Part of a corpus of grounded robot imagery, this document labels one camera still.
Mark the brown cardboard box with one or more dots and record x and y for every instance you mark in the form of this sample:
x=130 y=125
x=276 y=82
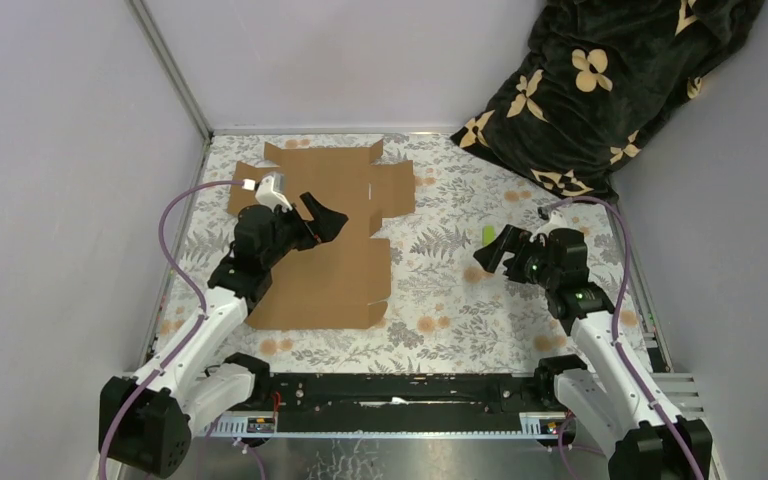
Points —
x=345 y=283

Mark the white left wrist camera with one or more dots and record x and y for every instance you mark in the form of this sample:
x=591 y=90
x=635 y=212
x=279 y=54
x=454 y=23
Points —
x=269 y=191

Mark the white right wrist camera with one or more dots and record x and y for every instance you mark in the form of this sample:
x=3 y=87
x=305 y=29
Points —
x=555 y=221

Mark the black floral blanket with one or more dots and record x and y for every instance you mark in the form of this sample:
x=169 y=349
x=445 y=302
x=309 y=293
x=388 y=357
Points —
x=600 y=79

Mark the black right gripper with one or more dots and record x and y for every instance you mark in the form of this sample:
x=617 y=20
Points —
x=512 y=240

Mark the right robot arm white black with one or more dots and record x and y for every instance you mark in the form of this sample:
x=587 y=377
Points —
x=636 y=426

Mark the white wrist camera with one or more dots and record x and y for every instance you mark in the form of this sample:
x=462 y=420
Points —
x=269 y=191
x=555 y=221

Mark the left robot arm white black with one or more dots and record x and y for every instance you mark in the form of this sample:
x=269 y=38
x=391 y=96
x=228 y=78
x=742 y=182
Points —
x=147 y=420

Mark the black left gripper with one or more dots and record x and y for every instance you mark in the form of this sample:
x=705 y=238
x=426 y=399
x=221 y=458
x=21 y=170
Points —
x=325 y=227

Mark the small green object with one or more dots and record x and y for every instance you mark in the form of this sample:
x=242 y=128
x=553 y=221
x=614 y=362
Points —
x=488 y=235

